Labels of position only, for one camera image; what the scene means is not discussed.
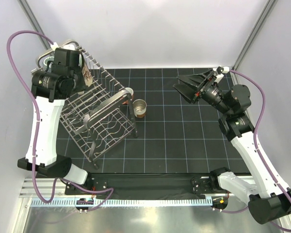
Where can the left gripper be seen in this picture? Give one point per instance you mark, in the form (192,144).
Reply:
(79,70)

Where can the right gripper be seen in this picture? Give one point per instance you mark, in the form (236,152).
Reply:
(197,80)

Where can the cream floral ceramic mug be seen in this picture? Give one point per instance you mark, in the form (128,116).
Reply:
(84,78)

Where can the teal ceramic cup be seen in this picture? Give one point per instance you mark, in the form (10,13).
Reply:
(47,63)

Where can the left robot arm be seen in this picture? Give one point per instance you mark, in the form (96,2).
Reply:
(50,89)

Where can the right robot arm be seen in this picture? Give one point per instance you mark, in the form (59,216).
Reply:
(269,198)

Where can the stainless steel dish rack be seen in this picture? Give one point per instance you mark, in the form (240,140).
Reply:
(96,121)

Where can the steel cup with brown band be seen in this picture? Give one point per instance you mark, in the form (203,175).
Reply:
(139,107)

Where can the small orange white cup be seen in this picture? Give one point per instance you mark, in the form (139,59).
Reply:
(130,90)

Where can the black grid mat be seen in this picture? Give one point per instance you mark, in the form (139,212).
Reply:
(173,137)

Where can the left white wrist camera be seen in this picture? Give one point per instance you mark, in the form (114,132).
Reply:
(54,46)

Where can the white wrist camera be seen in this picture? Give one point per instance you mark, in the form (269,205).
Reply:
(54,46)
(220,71)

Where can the left aluminium frame post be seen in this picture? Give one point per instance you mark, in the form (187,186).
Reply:
(33,21)

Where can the aluminium frame post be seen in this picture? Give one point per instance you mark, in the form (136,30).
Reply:
(266,11)
(33,21)

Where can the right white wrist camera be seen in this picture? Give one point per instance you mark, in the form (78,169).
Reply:
(220,71)

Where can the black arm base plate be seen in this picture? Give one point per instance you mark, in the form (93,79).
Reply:
(151,186)

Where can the right aluminium frame post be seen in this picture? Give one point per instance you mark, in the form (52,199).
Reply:
(266,11)

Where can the white slotted cable duct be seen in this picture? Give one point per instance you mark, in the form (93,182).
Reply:
(79,202)

